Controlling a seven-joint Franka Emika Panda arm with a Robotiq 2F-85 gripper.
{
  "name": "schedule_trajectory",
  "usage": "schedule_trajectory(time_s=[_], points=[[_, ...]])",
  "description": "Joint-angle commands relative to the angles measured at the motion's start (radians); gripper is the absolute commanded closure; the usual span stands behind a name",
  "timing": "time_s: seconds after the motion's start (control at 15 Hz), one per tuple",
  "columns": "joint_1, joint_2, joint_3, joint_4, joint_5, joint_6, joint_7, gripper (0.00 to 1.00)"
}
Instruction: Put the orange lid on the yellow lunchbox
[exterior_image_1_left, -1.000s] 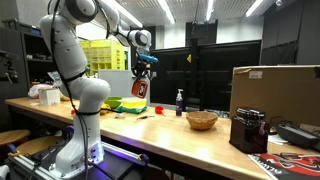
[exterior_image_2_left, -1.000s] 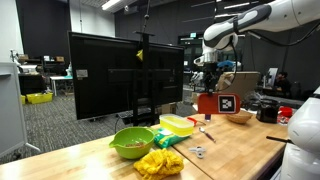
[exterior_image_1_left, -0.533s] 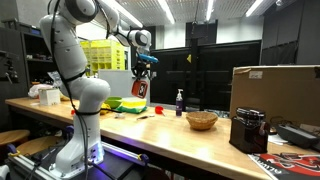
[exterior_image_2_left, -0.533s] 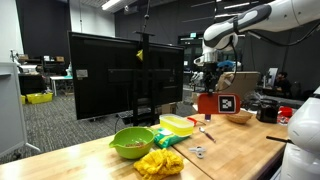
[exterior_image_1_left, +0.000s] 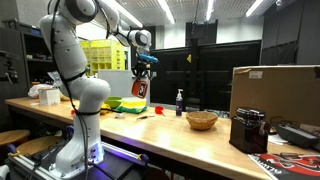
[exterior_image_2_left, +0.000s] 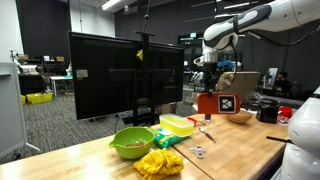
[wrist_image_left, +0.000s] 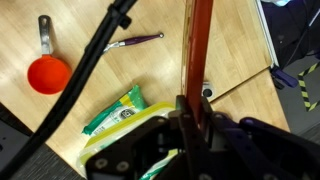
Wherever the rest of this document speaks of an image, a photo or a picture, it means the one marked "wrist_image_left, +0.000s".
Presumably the yellow lunchbox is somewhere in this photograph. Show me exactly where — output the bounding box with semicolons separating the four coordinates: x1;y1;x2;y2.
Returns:
75;101;181;180

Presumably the blue bar clamp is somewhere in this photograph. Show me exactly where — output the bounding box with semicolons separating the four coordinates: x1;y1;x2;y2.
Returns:
269;64;299;90

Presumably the green wet wipes pack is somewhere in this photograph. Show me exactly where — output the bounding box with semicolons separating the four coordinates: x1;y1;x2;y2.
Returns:
81;84;149;137

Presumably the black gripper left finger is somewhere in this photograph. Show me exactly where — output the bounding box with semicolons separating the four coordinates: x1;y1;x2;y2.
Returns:
84;94;201;180

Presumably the purple handled spoon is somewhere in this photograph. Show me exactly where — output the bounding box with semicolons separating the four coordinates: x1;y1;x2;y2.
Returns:
102;32;165;55

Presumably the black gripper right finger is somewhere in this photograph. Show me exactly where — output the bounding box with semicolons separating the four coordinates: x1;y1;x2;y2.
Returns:
199;96;320;180

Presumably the red measuring cup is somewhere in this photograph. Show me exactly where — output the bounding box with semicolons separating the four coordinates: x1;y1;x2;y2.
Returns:
26;14;73;96

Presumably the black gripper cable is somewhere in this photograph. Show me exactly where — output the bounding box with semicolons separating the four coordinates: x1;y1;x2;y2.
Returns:
0;0;139;180

